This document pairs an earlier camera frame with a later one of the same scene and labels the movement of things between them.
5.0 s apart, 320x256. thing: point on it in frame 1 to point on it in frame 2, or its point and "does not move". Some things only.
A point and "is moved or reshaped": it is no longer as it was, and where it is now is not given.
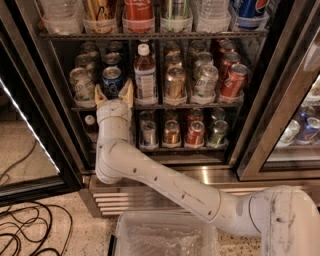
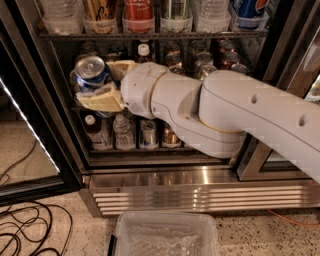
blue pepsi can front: x=112 y=82 is moved or reshaped
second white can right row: x=202 y=59 does not move
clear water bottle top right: x=215 y=17 does not move
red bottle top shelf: x=138 y=16 does not move
